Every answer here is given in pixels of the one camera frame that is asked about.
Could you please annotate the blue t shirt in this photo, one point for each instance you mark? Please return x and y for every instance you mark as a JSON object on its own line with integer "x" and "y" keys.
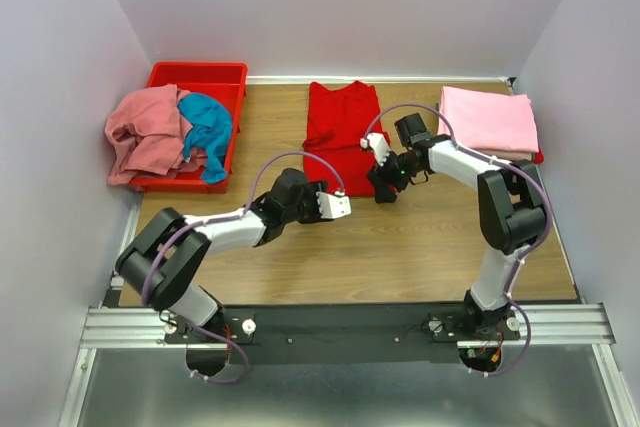
{"x": 211, "y": 131}

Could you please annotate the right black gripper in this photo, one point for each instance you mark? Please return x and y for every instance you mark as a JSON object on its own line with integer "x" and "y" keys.
{"x": 382, "y": 183}

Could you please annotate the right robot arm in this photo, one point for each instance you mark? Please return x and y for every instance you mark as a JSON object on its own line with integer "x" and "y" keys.
{"x": 513, "y": 209}

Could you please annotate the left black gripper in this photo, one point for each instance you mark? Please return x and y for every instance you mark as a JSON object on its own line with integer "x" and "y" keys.
{"x": 310, "y": 205}

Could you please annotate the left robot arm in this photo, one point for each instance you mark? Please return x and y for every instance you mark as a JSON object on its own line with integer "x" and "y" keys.
{"x": 161, "y": 262}

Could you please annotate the folded light pink shirt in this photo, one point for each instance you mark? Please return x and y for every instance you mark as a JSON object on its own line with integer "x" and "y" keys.
{"x": 489, "y": 122}

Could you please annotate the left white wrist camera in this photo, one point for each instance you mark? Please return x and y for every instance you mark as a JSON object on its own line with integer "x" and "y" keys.
{"x": 333, "y": 206}

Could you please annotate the dusty pink t shirt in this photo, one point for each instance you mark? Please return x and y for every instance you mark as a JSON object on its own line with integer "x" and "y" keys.
{"x": 148, "y": 134}

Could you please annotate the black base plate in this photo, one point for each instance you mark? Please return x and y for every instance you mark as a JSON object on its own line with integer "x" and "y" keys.
{"x": 349, "y": 334}

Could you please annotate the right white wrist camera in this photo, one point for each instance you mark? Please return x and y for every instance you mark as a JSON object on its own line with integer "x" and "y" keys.
{"x": 377, "y": 144}

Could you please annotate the red t shirt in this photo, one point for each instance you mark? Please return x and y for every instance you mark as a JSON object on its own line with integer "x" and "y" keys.
{"x": 336, "y": 121}

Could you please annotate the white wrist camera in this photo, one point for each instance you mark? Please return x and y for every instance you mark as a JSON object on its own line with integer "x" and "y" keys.
{"x": 333, "y": 206}
{"x": 377, "y": 144}

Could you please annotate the aluminium frame rail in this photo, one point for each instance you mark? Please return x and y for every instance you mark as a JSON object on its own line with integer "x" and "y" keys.
{"x": 563, "y": 373}

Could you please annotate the red plastic bin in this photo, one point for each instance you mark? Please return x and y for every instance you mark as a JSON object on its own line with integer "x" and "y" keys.
{"x": 226, "y": 83}

